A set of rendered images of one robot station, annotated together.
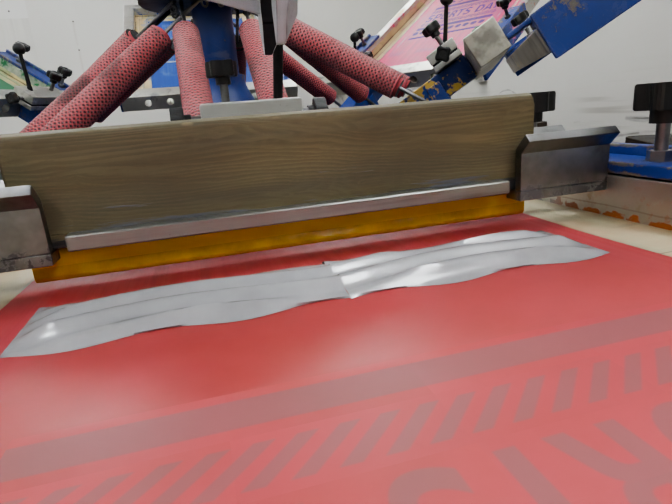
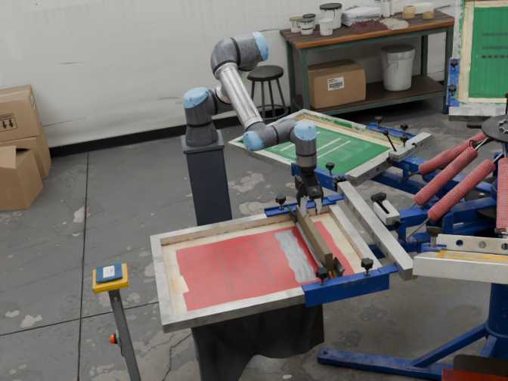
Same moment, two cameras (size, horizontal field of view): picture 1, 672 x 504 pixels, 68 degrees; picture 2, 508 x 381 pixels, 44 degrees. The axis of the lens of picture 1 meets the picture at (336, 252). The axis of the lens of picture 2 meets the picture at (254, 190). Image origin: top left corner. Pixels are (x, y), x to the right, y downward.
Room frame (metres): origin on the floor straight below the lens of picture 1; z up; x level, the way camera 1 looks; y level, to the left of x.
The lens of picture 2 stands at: (0.34, -2.01, 2.30)
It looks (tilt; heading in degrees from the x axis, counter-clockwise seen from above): 27 degrees down; 95
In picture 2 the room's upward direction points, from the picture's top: 6 degrees counter-clockwise
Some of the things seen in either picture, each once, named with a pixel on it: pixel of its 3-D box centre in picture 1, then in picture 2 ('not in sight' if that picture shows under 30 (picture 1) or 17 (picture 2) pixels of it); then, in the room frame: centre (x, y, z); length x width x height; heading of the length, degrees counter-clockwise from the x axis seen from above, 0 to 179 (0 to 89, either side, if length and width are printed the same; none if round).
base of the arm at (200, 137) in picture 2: not in sight; (200, 129); (-0.09, 0.61, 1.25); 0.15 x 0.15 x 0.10
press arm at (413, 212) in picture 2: not in sight; (400, 219); (0.71, 0.11, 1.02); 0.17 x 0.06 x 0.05; 14
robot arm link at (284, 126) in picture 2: not in sight; (287, 131); (0.30, 0.12, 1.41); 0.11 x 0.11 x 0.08; 28
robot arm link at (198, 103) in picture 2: not in sight; (198, 104); (-0.08, 0.62, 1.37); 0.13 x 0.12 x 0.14; 28
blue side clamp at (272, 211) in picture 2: not in sight; (300, 211); (0.33, 0.30, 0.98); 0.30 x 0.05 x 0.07; 14
